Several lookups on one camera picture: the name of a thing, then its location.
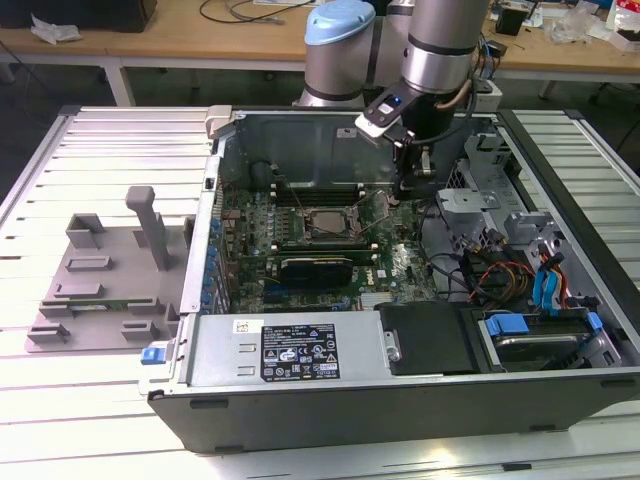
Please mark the silver CPU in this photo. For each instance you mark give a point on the silver CPU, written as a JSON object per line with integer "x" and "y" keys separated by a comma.
{"x": 327, "y": 224}

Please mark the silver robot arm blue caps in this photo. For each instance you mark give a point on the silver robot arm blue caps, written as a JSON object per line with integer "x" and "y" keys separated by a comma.
{"x": 440, "y": 50}

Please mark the CPU socket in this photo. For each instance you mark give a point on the CPU socket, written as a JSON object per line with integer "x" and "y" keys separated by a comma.
{"x": 303, "y": 225}

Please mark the small black adapter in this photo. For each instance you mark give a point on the small black adapter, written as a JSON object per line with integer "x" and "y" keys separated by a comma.
{"x": 497, "y": 49}

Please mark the RAM slot white clips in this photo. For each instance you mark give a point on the RAM slot white clips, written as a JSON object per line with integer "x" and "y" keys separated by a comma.
{"x": 360, "y": 246}
{"x": 320, "y": 186}
{"x": 320, "y": 195}

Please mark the green motherboard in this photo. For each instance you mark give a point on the green motherboard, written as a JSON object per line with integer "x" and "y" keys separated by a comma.
{"x": 400, "y": 260}

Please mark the clear plastic bag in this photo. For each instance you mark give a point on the clear plastic bag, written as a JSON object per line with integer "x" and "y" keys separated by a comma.
{"x": 575, "y": 25}

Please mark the silver chipset heatsink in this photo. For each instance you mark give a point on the silver chipset heatsink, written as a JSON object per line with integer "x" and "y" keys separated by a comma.
{"x": 377, "y": 300}

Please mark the black graphics card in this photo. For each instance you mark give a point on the black graphics card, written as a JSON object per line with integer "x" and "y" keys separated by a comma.
{"x": 315, "y": 272}

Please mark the red white bag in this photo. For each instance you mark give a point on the red white bag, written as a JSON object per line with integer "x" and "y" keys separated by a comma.
{"x": 625, "y": 25}

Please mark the black plastic shroud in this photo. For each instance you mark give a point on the black plastic shroud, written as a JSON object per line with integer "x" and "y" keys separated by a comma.
{"x": 430, "y": 340}

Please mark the long wooden desk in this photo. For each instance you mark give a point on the long wooden desk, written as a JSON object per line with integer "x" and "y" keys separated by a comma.
{"x": 200, "y": 42}

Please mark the hard disk blue carrier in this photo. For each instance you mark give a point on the hard disk blue carrier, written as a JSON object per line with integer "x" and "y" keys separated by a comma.
{"x": 540, "y": 350}

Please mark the black PC case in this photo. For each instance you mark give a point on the black PC case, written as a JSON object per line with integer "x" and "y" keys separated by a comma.
{"x": 350, "y": 415}

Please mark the grey power supply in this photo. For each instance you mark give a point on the grey power supply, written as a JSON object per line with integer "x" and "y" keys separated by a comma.
{"x": 225, "y": 350}

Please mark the grey parts rack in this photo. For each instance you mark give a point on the grey parts rack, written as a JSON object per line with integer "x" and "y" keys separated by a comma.
{"x": 125, "y": 300}

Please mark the blue case latch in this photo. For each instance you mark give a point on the blue case latch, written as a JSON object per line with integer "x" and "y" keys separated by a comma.
{"x": 152, "y": 356}

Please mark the large black box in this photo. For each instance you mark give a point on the large black box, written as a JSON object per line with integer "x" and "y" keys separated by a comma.
{"x": 75, "y": 12}

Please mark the white crumpled paper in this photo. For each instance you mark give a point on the white crumpled paper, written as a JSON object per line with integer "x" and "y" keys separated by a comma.
{"x": 55, "y": 30}

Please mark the small case wall sticker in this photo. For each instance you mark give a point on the small case wall sticker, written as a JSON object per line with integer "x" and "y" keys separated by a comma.
{"x": 346, "y": 132}

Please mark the silver metal bracket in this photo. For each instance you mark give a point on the silver metal bracket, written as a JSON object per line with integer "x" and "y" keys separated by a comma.
{"x": 530, "y": 222}

